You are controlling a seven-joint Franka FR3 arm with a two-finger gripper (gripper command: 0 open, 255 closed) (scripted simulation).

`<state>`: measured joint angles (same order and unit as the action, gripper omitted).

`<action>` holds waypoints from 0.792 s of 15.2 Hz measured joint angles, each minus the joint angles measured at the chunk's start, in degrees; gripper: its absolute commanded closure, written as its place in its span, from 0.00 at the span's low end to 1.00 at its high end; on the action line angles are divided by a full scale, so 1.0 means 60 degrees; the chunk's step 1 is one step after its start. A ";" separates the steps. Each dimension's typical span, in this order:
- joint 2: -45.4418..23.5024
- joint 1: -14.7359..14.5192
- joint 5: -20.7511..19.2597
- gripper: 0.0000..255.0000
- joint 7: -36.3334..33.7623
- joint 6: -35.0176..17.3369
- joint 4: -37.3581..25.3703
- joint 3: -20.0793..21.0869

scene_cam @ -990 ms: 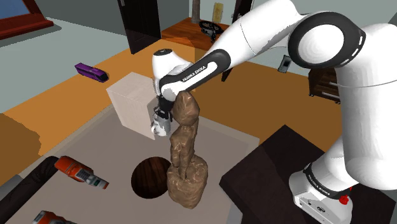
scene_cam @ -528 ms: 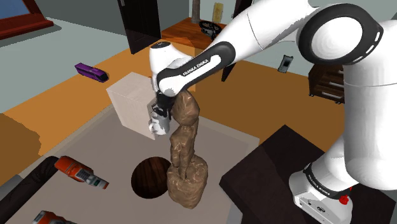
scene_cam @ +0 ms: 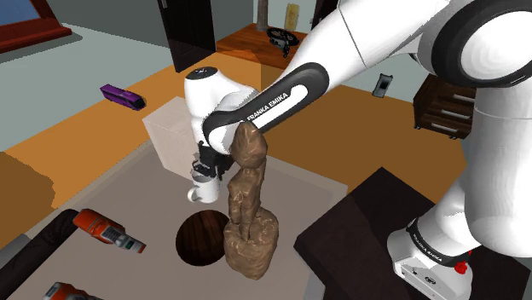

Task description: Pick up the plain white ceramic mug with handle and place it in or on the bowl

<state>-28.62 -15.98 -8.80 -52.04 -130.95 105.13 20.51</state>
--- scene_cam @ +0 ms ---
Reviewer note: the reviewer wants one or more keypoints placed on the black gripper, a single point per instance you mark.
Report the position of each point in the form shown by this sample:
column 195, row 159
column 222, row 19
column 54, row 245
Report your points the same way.
column 212, row 160

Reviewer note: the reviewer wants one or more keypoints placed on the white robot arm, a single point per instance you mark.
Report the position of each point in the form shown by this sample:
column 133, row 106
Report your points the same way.
column 374, row 37

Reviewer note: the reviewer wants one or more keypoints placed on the white mug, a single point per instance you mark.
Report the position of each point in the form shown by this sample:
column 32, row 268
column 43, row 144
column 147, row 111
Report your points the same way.
column 208, row 189

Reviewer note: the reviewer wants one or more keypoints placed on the pale white box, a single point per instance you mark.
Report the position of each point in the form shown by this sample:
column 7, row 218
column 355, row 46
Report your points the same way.
column 174, row 133

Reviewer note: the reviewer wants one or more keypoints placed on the dark wooden round bowl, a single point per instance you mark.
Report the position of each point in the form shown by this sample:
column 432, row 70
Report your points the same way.
column 199, row 241

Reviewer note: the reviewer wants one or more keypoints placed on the brown figure statue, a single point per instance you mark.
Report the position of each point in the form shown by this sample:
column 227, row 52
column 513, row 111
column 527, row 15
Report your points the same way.
column 249, row 245

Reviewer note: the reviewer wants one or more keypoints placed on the grey table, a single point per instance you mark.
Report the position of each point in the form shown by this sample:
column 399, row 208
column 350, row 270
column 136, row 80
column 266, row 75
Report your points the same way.
column 137, row 216

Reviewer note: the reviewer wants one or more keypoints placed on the brown wooden side table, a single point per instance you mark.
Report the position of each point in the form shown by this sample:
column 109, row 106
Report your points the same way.
column 243, row 43

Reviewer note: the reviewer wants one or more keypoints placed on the dark door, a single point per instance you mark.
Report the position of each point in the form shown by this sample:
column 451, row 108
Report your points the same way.
column 189, row 33

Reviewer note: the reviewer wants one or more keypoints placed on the orange rug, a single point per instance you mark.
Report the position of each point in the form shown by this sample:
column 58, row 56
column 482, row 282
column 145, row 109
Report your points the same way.
column 353, row 133

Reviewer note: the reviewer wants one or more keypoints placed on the dark robot stand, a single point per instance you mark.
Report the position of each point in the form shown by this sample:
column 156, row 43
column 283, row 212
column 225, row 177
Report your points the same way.
column 357, row 232

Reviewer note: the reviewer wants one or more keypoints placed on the black grey phone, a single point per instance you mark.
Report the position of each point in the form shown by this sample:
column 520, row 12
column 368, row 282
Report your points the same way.
column 382, row 85

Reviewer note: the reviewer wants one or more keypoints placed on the black long flat case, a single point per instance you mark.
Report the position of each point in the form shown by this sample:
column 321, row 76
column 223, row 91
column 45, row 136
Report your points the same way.
column 29, row 257

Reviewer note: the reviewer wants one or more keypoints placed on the red framed window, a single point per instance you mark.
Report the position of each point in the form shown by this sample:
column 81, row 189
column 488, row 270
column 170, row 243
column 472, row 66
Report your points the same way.
column 29, row 31

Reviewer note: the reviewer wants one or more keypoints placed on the dark wooden drawer chest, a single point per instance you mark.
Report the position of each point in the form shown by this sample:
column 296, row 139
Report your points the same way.
column 440, row 108

